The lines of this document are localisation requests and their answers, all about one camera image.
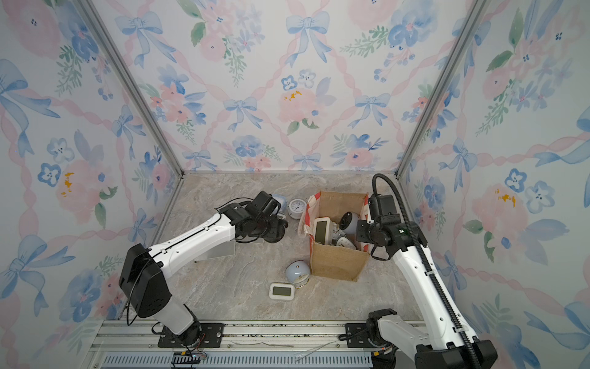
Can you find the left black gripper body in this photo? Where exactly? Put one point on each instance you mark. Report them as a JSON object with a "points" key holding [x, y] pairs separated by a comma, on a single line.
{"points": [[271, 228]]}

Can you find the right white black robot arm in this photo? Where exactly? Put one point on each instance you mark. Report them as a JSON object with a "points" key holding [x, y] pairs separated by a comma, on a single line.
{"points": [[448, 340]]}

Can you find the dark green triangular clock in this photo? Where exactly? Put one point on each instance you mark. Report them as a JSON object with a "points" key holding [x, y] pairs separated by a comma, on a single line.
{"points": [[345, 242]]}

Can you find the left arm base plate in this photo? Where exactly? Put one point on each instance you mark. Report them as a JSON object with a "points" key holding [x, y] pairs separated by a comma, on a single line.
{"points": [[209, 335]]}

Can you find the white round alarm clock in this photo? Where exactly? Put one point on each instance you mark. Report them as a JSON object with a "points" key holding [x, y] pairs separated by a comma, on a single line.
{"points": [[296, 208]]}

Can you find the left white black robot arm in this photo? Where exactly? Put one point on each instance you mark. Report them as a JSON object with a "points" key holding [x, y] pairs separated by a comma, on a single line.
{"points": [[146, 271]]}

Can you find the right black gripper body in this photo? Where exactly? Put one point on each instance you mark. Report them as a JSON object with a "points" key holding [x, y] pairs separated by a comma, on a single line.
{"points": [[367, 231]]}

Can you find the white large digital clock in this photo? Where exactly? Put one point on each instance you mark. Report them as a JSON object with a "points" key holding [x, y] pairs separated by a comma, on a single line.
{"points": [[322, 230]]}

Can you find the blue square alarm clock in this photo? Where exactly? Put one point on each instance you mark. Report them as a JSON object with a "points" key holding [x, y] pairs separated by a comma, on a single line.
{"points": [[282, 203]]}

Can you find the white round clock with legs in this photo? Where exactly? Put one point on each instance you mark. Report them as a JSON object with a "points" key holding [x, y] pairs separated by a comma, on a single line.
{"points": [[336, 235]]}

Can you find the white digital clock front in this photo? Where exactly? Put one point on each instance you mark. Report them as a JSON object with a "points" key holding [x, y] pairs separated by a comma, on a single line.
{"points": [[281, 291]]}

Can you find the blue dome alarm clock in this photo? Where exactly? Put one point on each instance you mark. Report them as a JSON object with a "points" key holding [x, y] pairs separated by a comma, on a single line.
{"points": [[298, 273]]}

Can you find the aluminium front rail frame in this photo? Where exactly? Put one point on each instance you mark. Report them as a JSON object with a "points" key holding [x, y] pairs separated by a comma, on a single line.
{"points": [[245, 344]]}

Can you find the grey blue oval clock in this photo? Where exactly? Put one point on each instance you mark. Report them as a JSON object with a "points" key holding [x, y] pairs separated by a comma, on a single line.
{"points": [[348, 223]]}

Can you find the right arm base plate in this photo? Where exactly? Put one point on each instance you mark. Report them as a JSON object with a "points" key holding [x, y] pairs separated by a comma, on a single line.
{"points": [[356, 336]]}

